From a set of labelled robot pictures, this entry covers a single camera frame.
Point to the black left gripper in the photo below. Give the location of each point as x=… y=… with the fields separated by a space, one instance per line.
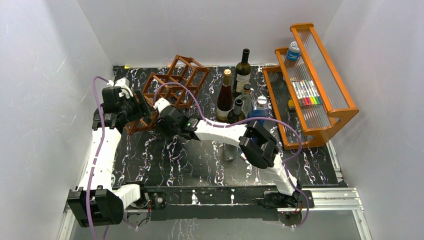
x=143 y=110

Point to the brown wooden wine rack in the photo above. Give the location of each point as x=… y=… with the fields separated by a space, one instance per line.
x=185 y=75

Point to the gold-capped red wine bottle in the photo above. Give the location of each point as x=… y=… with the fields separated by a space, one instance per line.
x=225 y=98

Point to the silver-capped dark wine bottle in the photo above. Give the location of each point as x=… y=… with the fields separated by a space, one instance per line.
x=236 y=114

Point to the clear glass corked bottle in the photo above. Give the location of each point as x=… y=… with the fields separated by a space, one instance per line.
x=246 y=100

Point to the dark green wine bottle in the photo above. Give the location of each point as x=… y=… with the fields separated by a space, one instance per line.
x=242 y=73

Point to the blue labelled plastic bottle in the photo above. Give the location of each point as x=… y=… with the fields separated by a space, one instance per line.
x=260 y=107

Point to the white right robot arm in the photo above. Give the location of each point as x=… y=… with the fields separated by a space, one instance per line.
x=258 y=145

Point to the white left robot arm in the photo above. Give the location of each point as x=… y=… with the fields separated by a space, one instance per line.
x=95 y=201

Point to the blue lidded small jar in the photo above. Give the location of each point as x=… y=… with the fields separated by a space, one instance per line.
x=293 y=52

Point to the row of coloured markers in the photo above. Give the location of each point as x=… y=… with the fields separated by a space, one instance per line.
x=306 y=92

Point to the orange wooden display shelf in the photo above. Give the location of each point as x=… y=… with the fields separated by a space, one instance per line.
x=309 y=126

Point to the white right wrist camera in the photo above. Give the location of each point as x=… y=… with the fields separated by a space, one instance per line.
x=161 y=104

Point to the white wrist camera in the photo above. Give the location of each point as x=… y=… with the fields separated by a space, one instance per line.
x=161 y=104
x=123 y=83

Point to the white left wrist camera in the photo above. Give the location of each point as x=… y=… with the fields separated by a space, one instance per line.
x=123 y=83

